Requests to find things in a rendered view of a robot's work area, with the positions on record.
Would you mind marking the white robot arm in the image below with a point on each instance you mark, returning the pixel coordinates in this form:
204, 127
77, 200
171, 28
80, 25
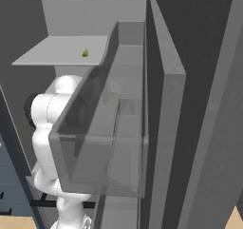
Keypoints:
44, 109

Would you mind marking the yellow-green lemon wedge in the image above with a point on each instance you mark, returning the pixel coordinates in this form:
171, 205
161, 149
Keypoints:
85, 53

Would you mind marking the translucent grey door bin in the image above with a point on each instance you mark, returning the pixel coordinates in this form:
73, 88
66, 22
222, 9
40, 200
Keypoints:
95, 163

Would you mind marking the grey fridge door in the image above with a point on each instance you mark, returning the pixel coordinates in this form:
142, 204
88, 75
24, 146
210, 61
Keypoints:
196, 80

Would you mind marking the grey fridge shelf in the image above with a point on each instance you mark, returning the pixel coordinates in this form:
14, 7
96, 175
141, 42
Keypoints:
53, 52

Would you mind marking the clear narrow door bin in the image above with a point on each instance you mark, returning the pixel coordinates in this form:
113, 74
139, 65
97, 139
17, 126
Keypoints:
121, 212

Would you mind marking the grey fridge body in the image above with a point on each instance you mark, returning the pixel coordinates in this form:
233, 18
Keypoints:
19, 33

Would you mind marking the blue-grey cupboard run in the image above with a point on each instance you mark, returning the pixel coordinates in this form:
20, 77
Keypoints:
11, 175

